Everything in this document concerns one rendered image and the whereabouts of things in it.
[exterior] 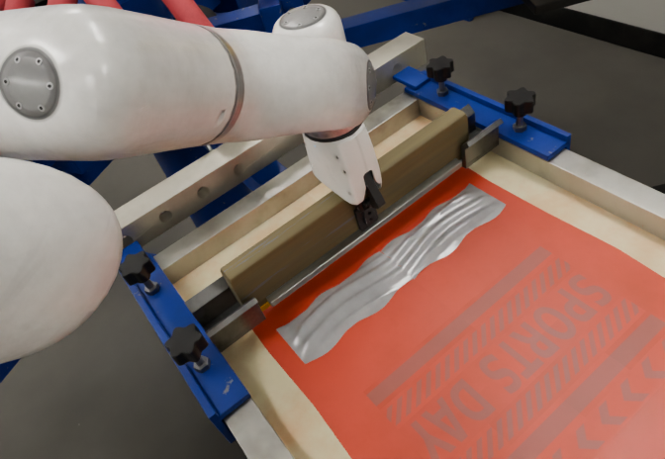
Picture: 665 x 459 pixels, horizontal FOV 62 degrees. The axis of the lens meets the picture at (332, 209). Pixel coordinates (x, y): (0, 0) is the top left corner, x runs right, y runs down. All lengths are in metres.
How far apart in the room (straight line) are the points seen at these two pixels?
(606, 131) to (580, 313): 1.81
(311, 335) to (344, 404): 0.10
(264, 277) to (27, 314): 0.50
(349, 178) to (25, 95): 0.42
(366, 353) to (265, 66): 0.40
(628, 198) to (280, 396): 0.50
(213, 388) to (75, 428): 1.46
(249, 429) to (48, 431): 1.56
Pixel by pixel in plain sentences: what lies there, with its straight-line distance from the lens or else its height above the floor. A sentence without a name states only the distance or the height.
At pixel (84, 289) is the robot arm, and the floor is 1.40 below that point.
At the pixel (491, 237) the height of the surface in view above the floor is 0.96.
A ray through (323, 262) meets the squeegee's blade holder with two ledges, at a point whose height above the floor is 1.00.
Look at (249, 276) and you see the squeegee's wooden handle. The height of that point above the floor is 1.05.
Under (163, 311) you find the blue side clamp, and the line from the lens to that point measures 0.78.
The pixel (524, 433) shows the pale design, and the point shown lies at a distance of 0.64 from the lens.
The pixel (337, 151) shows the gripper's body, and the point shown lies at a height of 1.15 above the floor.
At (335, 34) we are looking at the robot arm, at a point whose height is 1.29.
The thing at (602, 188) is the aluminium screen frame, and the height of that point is 0.99.
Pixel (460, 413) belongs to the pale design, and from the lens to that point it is 0.65.
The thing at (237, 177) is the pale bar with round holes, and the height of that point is 1.00.
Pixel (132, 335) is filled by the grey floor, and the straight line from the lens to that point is 2.20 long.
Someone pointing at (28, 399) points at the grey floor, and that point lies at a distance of 2.30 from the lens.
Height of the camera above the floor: 1.55
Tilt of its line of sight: 43 degrees down
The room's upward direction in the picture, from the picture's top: 18 degrees counter-clockwise
